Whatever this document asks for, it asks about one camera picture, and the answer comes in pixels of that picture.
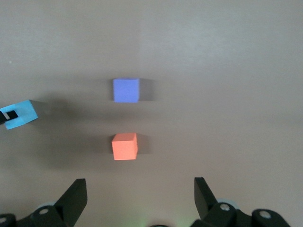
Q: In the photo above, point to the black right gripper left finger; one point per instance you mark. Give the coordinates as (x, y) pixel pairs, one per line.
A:
(69, 203)

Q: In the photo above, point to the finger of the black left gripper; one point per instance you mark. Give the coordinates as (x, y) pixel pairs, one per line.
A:
(9, 117)

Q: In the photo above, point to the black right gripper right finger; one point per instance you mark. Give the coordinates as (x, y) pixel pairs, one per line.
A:
(205, 202)

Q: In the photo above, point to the light blue foam cube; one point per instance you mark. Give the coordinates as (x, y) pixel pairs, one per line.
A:
(26, 113)

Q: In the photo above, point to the orange foam cube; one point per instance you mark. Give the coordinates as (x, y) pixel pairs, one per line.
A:
(124, 147)

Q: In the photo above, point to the purple foam cube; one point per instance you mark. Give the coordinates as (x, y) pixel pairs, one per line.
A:
(125, 91)

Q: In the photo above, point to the brown table cover cloth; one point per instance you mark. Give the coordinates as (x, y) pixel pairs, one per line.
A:
(213, 71)

